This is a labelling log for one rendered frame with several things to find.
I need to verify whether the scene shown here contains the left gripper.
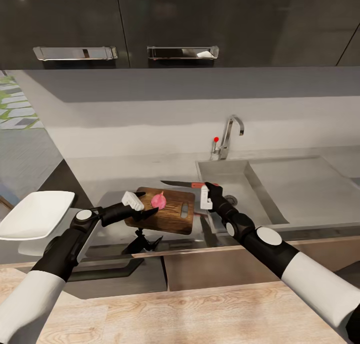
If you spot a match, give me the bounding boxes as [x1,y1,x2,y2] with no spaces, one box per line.
[113,192,158,222]

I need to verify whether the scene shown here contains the cutting board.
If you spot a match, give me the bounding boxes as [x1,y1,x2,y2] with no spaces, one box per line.
[124,187,195,233]

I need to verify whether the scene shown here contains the parer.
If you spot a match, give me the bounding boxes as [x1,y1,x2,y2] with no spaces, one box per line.
[162,181,206,189]

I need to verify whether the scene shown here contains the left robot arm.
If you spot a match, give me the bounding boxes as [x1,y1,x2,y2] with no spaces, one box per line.
[0,191,158,344]

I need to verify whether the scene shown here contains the bowl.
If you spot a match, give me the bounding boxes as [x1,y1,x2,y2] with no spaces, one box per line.
[0,191,75,240]

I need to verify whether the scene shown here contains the vidalia onion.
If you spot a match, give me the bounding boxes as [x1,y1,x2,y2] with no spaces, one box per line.
[151,192,166,210]

